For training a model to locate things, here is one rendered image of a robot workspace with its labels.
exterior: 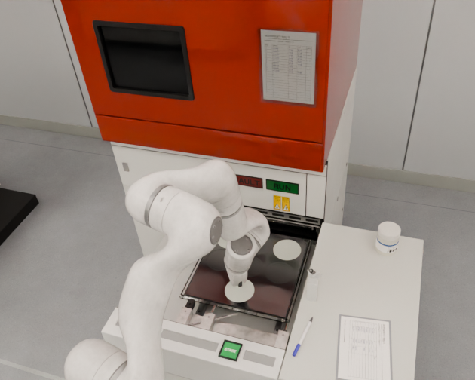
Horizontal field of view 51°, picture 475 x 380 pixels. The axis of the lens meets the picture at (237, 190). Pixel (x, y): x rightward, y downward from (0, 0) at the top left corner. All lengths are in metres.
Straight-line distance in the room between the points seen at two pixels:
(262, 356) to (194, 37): 0.92
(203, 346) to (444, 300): 1.69
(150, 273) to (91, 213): 2.47
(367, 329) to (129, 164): 1.05
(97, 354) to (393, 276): 0.95
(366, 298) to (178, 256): 0.77
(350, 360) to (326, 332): 0.11
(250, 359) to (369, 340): 0.34
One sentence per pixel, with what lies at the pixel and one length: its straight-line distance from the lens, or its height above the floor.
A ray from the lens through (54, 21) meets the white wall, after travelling 3.83.
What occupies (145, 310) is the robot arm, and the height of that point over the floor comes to 1.40.
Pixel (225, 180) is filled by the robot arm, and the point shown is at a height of 1.52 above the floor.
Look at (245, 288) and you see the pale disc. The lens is 1.69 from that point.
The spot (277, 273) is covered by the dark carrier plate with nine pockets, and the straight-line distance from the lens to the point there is 1.72.
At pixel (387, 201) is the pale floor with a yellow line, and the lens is 3.37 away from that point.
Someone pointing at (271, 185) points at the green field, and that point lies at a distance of 1.74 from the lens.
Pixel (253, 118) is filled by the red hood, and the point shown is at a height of 1.40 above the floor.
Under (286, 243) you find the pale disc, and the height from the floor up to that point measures 0.90.
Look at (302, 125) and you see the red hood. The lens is 1.50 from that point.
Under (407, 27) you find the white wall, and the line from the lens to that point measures 2.99.
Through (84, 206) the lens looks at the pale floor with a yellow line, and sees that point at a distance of 3.56.
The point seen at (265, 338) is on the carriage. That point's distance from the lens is 1.60.
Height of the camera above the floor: 2.23
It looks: 41 degrees down
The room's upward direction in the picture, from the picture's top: 5 degrees counter-clockwise
